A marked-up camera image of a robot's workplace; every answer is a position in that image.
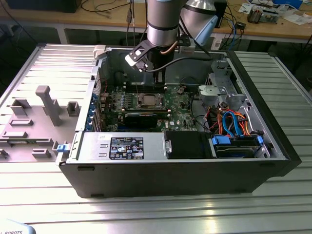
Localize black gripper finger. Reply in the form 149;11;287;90
154;73;167;88

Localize metal socket cover frame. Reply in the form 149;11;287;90
139;94;163;108

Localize CPU socket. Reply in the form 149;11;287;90
137;93;164;109

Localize metal CPU cooler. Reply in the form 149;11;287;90
247;6;263;24

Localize green motherboard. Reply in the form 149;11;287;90
97;82;197;134

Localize black graphics card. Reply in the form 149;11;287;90
123;112;158;128

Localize silver metal drive cage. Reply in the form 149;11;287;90
196;59;247;110

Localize beige plastic case latch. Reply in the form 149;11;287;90
93;44;108;60

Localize white labelled box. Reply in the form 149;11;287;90
211;38;223;51

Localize black plastic drive box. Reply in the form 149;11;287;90
163;130;212;160

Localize wooden desk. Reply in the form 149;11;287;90
0;0;312;45

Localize blue disk carrier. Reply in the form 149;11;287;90
211;135;265;158

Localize silver power supply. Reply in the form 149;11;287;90
77;131;169;163

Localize black silver PC case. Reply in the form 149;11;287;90
58;43;302;199

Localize white paper sheet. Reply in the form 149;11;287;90
238;2;253;14

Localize hard disk drive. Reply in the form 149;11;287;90
214;144;260;158

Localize grey parts rack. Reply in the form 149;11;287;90
0;85;81;164

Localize blue plastic clip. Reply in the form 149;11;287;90
56;143;71;154

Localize grey metal box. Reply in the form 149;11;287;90
262;9;280;25

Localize black monitor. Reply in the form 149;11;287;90
4;0;79;14

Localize blue box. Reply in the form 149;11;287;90
272;0;303;8

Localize white papers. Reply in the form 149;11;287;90
282;13;311;25

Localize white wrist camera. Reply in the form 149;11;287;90
124;45;149;72

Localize small wrist camera box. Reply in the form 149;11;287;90
178;36;196;54

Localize black camera cable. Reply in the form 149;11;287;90
145;57;213;73

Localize black cable loop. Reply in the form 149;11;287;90
190;90;210;134

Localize thin red fan wire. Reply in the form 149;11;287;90
95;78;110;96

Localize blue flat data cable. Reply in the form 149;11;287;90
222;110;242;137

